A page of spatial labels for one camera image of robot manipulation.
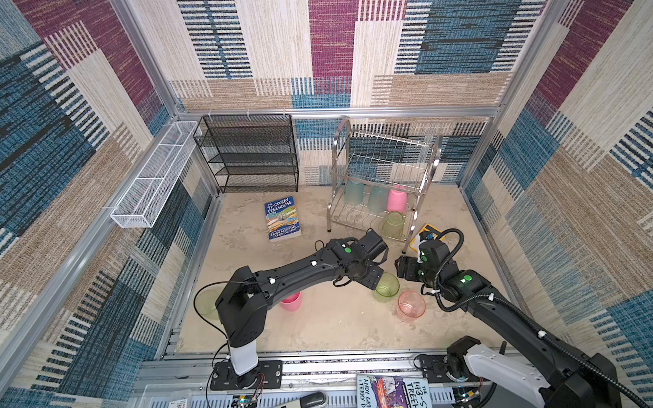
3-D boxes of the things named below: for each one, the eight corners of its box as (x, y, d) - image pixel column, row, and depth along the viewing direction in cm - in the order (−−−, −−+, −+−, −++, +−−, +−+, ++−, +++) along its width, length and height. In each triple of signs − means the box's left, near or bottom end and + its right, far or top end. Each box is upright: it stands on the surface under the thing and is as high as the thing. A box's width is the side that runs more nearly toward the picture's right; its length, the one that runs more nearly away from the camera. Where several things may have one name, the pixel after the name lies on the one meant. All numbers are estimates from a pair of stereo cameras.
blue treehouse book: (269, 243, 104) (268, 238, 101) (265, 206, 116) (264, 201, 114) (302, 236, 105) (301, 232, 103) (294, 200, 118) (293, 196, 116)
